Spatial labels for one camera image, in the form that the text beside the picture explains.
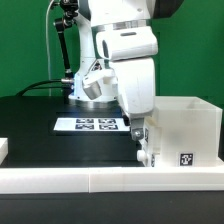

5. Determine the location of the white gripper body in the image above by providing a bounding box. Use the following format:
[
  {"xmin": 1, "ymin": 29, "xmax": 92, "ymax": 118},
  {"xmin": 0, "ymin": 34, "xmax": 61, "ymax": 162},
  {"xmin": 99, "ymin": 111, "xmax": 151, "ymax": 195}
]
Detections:
[{"xmin": 95, "ymin": 25, "xmax": 159, "ymax": 125}]

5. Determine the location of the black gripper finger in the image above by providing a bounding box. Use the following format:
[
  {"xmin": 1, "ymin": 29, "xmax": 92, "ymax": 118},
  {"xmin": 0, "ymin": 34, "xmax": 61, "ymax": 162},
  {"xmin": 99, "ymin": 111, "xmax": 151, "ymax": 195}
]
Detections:
[{"xmin": 130, "ymin": 118, "xmax": 144, "ymax": 141}]

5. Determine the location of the white drawer box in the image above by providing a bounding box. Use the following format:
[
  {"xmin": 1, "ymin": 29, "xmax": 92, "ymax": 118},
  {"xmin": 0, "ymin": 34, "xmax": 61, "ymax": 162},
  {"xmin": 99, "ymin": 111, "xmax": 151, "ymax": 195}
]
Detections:
[
  {"xmin": 143, "ymin": 117, "xmax": 162, "ymax": 155},
  {"xmin": 137, "ymin": 150, "xmax": 155, "ymax": 167}
]

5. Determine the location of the white front drawer box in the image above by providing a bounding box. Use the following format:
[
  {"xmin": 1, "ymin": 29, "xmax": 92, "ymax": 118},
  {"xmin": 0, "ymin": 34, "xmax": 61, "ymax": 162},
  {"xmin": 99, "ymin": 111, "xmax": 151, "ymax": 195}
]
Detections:
[{"xmin": 137, "ymin": 150, "xmax": 155, "ymax": 167}]

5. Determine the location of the white drawer cabinet frame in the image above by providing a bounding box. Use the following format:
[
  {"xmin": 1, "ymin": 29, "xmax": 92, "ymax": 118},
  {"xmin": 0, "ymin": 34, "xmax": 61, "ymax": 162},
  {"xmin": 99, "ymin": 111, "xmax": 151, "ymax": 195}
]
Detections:
[{"xmin": 151, "ymin": 96, "xmax": 222, "ymax": 168}]

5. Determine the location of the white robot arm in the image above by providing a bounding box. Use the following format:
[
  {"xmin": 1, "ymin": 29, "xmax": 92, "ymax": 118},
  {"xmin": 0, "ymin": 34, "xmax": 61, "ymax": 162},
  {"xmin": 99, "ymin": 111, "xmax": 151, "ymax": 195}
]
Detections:
[{"xmin": 69, "ymin": 0, "xmax": 184, "ymax": 140}]

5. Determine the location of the white marker sheet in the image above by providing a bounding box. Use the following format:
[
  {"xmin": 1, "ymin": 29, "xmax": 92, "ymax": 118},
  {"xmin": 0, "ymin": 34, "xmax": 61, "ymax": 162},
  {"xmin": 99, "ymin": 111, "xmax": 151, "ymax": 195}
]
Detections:
[{"xmin": 54, "ymin": 118, "xmax": 129, "ymax": 132}]

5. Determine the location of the white left border block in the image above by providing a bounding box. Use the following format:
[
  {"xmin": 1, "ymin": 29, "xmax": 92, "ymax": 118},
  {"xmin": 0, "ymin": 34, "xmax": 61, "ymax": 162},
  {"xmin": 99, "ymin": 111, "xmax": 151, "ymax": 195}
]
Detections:
[{"xmin": 0, "ymin": 138, "xmax": 8, "ymax": 165}]

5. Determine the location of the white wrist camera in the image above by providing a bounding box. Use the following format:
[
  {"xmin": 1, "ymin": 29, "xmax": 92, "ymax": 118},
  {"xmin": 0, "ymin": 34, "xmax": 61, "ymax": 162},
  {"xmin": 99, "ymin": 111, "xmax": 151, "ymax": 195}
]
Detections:
[{"xmin": 82, "ymin": 69, "xmax": 117, "ymax": 100}]

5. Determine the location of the black camera stand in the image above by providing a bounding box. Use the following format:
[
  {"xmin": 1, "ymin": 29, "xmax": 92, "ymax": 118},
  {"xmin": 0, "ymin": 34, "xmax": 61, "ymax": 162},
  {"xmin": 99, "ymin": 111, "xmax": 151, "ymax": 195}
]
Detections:
[{"xmin": 53, "ymin": 0, "xmax": 84, "ymax": 88}]

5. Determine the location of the white cable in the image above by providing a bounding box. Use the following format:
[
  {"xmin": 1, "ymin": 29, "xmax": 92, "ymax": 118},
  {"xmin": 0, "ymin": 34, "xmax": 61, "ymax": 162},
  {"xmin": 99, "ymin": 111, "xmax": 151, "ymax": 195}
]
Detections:
[{"xmin": 45, "ymin": 0, "xmax": 56, "ymax": 97}]

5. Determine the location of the black cable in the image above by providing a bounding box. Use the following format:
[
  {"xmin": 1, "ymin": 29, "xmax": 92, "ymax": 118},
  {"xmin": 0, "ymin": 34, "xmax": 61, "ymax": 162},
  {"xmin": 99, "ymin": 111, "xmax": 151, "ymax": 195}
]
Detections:
[{"xmin": 14, "ymin": 79, "xmax": 74, "ymax": 98}]

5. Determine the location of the white border wall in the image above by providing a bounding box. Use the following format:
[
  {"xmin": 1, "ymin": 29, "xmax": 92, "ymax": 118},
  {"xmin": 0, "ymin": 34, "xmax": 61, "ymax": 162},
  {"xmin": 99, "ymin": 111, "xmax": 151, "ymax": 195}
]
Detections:
[{"xmin": 0, "ymin": 166, "xmax": 224, "ymax": 194}]

